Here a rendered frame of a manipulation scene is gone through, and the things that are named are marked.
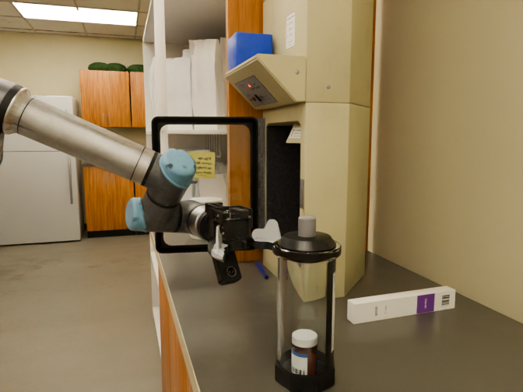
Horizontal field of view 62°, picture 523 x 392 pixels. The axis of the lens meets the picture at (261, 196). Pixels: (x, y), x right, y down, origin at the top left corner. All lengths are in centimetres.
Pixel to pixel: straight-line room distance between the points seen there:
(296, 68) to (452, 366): 66
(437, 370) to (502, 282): 39
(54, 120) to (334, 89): 59
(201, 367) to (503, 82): 89
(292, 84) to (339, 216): 33
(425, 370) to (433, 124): 71
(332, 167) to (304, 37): 30
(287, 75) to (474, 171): 53
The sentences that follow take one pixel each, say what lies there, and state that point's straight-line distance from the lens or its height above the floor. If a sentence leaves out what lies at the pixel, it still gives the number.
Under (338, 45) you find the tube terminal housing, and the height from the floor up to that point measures 154.
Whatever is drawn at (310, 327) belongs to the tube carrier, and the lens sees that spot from 69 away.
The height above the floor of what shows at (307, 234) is 118.
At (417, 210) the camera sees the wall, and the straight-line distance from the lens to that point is 138.
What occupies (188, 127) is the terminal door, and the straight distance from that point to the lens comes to 128.
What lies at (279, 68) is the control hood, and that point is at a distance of 99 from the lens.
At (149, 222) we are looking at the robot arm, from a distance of 97.
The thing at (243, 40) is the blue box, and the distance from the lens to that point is 120.
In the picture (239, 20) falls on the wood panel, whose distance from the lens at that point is 138.
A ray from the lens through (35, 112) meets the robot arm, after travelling 91.
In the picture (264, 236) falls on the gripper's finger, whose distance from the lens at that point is 87.
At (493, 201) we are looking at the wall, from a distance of 116.
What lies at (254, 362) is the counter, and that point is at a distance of 82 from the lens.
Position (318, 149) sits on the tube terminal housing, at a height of 130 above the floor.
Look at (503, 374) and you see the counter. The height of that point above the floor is 94.
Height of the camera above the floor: 134
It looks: 8 degrees down
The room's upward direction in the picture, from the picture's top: straight up
